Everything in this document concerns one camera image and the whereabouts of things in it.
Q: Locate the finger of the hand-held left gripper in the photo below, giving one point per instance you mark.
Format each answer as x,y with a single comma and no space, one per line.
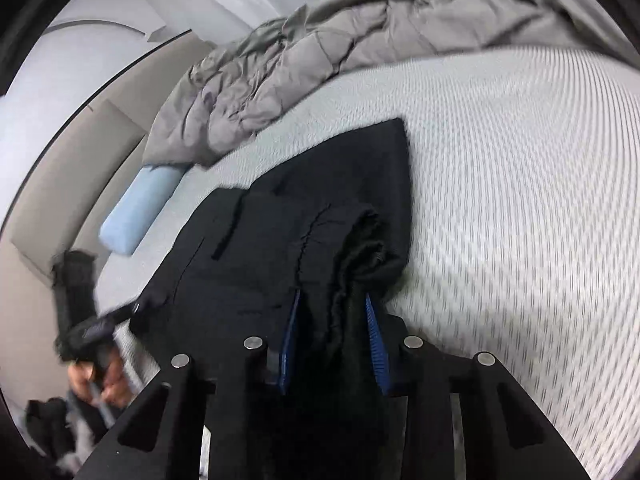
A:
112,317

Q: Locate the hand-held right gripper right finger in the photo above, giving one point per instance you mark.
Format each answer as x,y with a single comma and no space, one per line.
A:
377,350

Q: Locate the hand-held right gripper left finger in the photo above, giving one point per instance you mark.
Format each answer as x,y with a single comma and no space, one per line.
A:
290,340

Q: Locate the black pants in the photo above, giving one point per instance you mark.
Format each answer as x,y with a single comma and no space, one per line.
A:
280,210

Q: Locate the person's left hand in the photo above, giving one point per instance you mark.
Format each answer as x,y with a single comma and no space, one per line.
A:
117,385

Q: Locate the light blue pillow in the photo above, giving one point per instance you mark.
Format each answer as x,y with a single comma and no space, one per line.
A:
135,210

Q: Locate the beige headboard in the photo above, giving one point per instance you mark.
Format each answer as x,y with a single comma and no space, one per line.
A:
50,185

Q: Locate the dark cloth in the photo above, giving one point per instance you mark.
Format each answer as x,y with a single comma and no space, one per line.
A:
50,425

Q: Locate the white mattress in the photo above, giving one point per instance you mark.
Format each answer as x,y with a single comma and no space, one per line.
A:
500,185

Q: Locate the grey duvet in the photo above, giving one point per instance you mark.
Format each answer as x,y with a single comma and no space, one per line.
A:
300,70

